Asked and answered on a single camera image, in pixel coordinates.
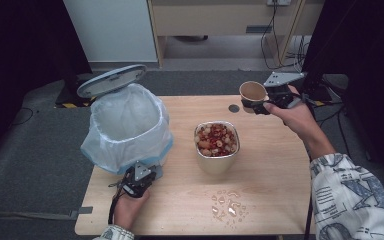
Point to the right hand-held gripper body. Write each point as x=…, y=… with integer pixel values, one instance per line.
x=280, y=95

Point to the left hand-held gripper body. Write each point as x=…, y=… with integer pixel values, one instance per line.
x=138, y=181

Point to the brown paper cup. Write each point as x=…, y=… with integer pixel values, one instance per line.
x=253, y=91

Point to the white plastic bin bag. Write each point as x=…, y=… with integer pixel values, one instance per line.
x=126, y=116

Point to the white and grey pedal bin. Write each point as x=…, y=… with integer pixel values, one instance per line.
x=113, y=80

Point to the person's right hand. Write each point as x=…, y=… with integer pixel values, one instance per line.
x=296, y=118

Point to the person's left hand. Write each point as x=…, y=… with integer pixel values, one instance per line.
x=128, y=210

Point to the black yellow-striped stand base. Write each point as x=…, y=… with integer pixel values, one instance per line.
x=320, y=95
x=70, y=100

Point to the mixed nuts and dried fruit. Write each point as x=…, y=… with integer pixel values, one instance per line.
x=216, y=140

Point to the grey tape strip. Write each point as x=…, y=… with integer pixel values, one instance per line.
x=81, y=212

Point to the square metal container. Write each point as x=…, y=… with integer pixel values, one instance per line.
x=215, y=165

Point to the white power strip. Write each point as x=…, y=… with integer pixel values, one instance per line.
x=279, y=2

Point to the light wooden desk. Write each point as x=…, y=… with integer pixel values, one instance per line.
x=213, y=16

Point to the dark curtain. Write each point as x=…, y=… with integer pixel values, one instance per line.
x=20, y=66
x=370, y=66

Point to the spilled water puddle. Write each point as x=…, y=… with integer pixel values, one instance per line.
x=231, y=206

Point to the white cabinet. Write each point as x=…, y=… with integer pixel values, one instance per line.
x=113, y=30

